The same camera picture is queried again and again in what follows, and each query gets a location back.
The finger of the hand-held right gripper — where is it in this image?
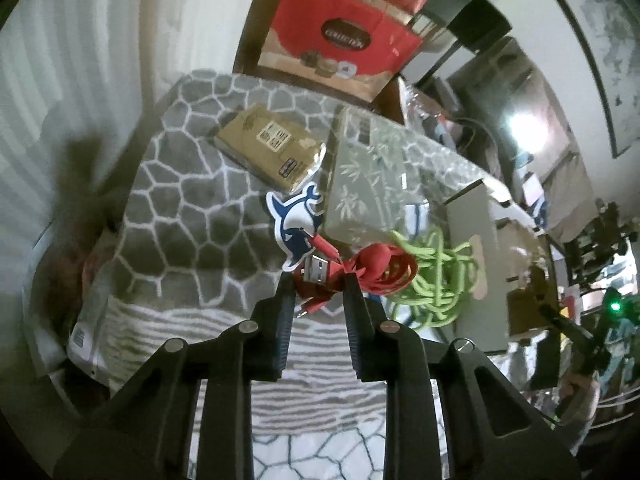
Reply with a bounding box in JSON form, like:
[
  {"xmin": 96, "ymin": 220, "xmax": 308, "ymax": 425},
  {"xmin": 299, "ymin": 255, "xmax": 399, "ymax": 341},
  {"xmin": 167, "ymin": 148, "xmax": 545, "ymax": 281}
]
[{"xmin": 537, "ymin": 302, "xmax": 608, "ymax": 376}]

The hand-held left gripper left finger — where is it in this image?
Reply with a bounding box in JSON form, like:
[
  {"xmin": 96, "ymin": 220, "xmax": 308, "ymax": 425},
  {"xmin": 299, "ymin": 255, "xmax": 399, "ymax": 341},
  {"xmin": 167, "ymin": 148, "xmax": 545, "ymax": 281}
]
[{"xmin": 52, "ymin": 274, "xmax": 297, "ymax": 480}]

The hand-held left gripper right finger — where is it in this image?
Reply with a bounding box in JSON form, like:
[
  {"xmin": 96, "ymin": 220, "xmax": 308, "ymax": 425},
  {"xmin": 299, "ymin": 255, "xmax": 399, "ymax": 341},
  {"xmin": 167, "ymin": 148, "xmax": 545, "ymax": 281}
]
[{"xmin": 342, "ymin": 274, "xmax": 583, "ymax": 480}]

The red usb cable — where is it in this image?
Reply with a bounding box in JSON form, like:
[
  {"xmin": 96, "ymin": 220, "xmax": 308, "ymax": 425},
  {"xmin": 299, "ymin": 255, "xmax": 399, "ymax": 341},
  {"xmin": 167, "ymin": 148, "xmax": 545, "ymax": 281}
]
[{"xmin": 292, "ymin": 235, "xmax": 421, "ymax": 318}]

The green braided cable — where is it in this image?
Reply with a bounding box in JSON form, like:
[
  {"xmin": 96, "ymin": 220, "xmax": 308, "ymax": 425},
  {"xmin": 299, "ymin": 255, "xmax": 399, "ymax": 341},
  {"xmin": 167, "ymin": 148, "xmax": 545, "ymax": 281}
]
[{"xmin": 380, "ymin": 227, "xmax": 483, "ymax": 331}]

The blue white whale tag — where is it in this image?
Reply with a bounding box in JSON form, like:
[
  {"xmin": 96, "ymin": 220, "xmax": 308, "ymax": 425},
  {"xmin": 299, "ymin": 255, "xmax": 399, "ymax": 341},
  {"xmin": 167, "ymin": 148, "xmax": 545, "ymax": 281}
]
[{"xmin": 265, "ymin": 184, "xmax": 321, "ymax": 272}]

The grey bamboo print bag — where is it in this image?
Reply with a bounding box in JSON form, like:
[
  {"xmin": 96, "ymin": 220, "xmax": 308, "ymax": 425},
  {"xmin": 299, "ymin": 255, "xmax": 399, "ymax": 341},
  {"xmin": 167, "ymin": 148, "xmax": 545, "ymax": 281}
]
[{"xmin": 320, "ymin": 105, "xmax": 441, "ymax": 251}]

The cardboard box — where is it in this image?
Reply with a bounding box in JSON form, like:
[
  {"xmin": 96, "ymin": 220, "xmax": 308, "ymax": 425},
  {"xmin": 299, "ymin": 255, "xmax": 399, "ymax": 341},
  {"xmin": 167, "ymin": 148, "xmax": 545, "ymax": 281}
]
[{"xmin": 442, "ymin": 177, "xmax": 561, "ymax": 361}]

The small brown tissue packet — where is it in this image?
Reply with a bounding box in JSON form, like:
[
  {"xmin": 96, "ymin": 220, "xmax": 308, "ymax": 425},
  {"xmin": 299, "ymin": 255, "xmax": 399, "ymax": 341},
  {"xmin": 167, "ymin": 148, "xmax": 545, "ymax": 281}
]
[{"xmin": 209, "ymin": 102, "xmax": 327, "ymax": 193}]

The grey patterned blanket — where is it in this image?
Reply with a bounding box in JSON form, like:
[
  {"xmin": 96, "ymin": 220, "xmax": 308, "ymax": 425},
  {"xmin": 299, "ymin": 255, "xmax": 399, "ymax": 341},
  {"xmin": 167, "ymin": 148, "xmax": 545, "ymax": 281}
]
[{"xmin": 70, "ymin": 67, "xmax": 551, "ymax": 480}]

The lit bedside lamp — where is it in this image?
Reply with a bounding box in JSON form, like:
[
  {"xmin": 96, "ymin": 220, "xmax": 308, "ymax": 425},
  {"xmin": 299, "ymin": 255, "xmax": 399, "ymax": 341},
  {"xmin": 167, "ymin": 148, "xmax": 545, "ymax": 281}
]
[{"xmin": 500, "ymin": 105, "xmax": 556, "ymax": 156}]

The red printed gift box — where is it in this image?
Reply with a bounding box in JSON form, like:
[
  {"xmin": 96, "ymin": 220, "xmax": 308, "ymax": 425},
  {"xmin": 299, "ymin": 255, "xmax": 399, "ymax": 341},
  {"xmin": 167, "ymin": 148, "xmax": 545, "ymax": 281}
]
[{"xmin": 257, "ymin": 0, "xmax": 423, "ymax": 103}]

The framed wall picture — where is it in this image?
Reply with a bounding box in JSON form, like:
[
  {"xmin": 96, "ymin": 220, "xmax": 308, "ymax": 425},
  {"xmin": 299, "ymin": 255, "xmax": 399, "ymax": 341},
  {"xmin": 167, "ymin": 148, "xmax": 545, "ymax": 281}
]
[{"xmin": 547, "ymin": 0, "xmax": 640, "ymax": 158}]

